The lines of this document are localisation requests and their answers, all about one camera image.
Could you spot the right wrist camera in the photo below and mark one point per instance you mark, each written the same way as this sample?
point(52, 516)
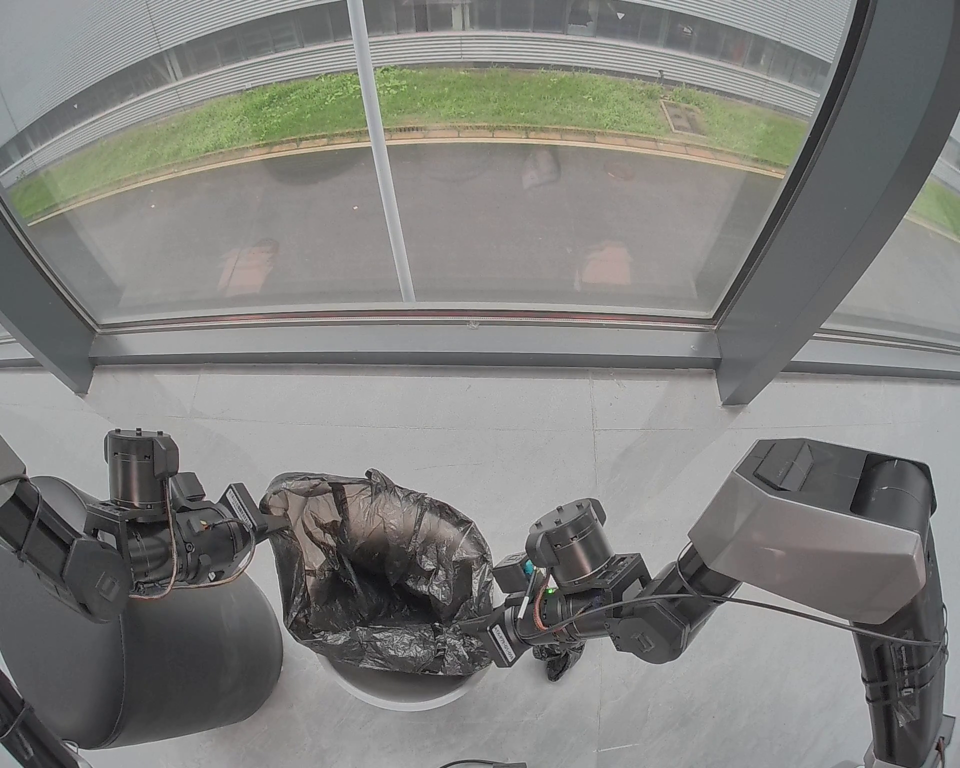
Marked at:
point(511, 576)

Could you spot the white trash bin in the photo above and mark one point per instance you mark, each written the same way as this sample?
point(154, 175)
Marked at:
point(405, 691)

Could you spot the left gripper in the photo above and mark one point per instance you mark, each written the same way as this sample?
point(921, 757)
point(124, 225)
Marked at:
point(214, 544)

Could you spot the black plastic bag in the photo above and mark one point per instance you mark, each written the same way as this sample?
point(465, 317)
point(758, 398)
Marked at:
point(375, 570)

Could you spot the crumpled black plastic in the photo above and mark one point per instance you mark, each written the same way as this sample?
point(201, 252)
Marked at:
point(559, 664)

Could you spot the window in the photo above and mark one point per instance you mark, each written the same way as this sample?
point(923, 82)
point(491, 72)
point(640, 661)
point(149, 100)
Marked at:
point(225, 225)

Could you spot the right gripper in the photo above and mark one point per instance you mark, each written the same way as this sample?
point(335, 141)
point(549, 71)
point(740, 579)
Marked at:
point(499, 637)

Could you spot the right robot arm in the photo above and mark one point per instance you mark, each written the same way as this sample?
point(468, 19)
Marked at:
point(810, 525)

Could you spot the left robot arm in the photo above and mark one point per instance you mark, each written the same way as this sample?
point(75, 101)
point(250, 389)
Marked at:
point(45, 525)

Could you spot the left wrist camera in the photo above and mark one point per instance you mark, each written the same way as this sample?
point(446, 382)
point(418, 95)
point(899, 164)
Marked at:
point(189, 489)

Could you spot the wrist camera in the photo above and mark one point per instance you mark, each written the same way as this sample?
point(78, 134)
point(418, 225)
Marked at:
point(189, 489)
point(511, 576)

